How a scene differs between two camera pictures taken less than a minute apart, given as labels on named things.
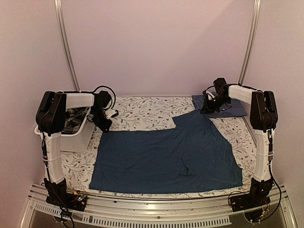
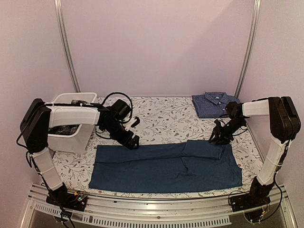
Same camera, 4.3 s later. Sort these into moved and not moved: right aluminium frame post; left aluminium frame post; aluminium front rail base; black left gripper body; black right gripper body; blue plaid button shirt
Moved: black right gripper body; black left gripper body
Not moved: blue plaid button shirt; right aluminium frame post; aluminium front rail base; left aluminium frame post
